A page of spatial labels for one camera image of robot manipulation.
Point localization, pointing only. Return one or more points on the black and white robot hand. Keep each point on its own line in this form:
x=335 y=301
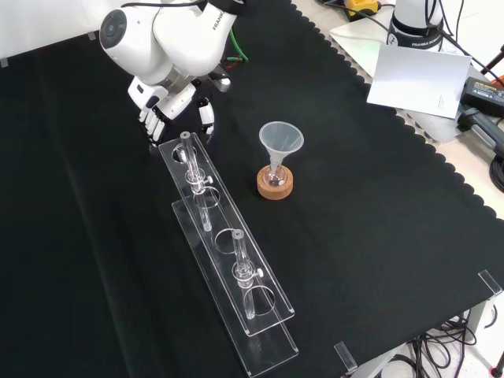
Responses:
x=173 y=102

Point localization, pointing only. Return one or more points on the clear plastic funnel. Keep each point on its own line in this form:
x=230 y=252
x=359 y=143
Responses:
x=281 y=138

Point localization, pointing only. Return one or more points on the clear funnel stand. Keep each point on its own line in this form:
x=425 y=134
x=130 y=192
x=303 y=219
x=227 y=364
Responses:
x=208 y=240

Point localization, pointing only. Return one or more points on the grey tape piece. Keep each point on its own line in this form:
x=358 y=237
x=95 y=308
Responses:
x=91 y=35
x=4 y=63

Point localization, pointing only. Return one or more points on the small round-bottom glass flask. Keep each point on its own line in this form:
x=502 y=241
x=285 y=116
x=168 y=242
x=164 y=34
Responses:
x=275 y=179

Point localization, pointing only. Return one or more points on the yellow stop button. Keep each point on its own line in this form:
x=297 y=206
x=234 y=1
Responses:
x=362 y=6

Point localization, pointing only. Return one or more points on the black bench cloth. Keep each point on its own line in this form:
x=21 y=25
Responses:
x=354 y=236

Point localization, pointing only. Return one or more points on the pale board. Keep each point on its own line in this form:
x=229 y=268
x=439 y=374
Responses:
x=417 y=78

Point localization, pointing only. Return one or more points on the clear cloth clamp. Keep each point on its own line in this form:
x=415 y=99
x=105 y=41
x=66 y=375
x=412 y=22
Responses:
x=344 y=356
x=490 y=281

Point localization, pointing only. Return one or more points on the black power adapter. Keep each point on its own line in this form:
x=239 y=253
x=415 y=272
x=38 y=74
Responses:
x=484 y=92

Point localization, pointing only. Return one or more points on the black tripod leg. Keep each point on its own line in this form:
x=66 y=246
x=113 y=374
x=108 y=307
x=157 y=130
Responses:
x=494 y=63

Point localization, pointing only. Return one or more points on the grey bench leg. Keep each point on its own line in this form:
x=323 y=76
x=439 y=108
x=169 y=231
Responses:
x=478 y=315

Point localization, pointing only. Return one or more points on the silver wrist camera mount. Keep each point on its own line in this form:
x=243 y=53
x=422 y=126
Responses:
x=222 y=82

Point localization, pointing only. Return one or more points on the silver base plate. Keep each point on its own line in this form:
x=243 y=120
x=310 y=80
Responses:
x=356 y=37

